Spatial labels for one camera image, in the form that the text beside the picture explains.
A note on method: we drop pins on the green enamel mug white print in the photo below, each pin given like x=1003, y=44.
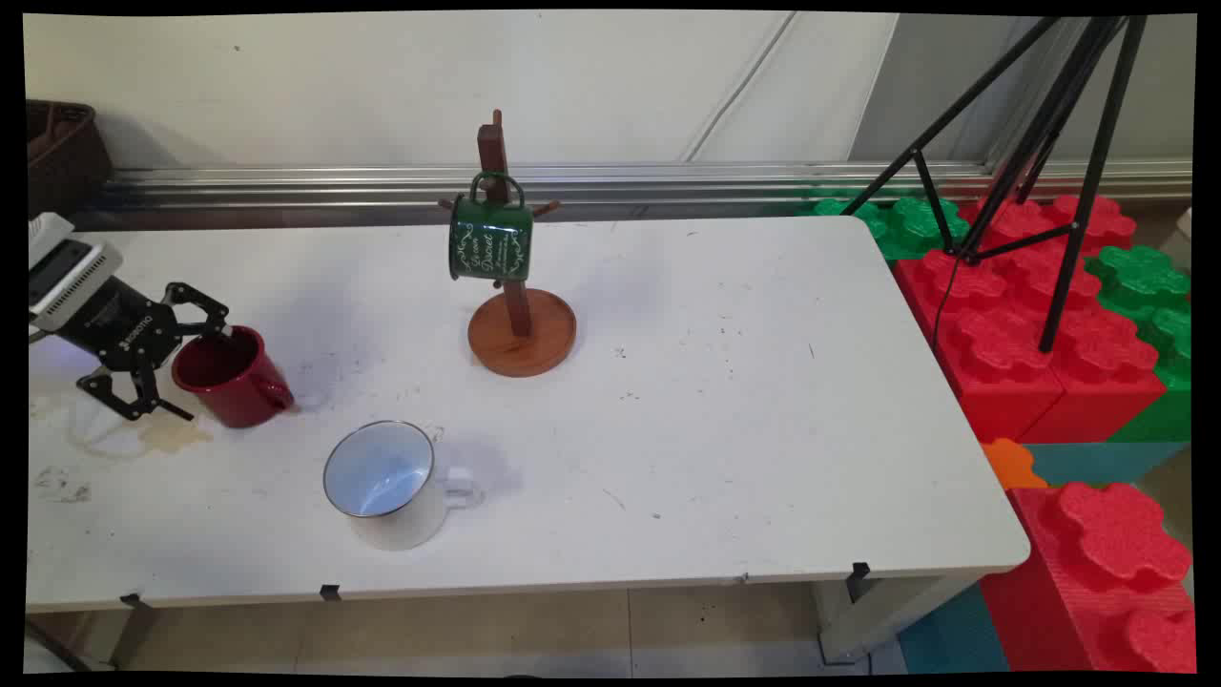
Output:
x=489, y=243

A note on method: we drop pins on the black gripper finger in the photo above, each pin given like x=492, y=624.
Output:
x=212, y=310
x=143, y=386

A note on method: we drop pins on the red foam block small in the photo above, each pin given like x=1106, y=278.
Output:
x=1107, y=224

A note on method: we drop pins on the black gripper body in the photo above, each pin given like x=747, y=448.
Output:
x=129, y=329

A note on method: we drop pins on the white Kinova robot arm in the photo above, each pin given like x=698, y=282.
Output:
x=46, y=234

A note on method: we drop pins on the brown woven basket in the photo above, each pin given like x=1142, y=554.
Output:
x=62, y=153

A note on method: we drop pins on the orange foam piece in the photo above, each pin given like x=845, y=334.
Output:
x=1009, y=463

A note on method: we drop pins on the green foam block flat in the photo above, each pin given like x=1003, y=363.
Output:
x=906, y=224

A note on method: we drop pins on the red enamel mug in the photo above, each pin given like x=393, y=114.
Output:
x=238, y=386

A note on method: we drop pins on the red foam block tall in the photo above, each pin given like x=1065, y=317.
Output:
x=1107, y=572

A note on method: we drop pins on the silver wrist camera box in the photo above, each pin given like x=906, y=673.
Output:
x=72, y=277

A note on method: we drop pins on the red foam block wide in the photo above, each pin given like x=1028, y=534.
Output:
x=1002, y=353

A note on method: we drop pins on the green foam block tall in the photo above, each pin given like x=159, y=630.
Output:
x=1159, y=315

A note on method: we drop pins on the blue foam floor block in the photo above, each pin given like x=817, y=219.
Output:
x=954, y=634

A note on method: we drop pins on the grey table leg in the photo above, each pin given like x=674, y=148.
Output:
x=132, y=634

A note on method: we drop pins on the wooden mug tree stand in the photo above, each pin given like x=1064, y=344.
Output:
x=522, y=334

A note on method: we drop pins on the aluminium wall rail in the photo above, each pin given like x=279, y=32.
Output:
x=668, y=181

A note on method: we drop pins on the black camera tripod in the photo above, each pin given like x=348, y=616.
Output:
x=1068, y=124

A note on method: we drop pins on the teal foam block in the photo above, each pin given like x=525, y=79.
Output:
x=1097, y=463

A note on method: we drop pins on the white table leg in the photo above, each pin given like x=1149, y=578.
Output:
x=897, y=611

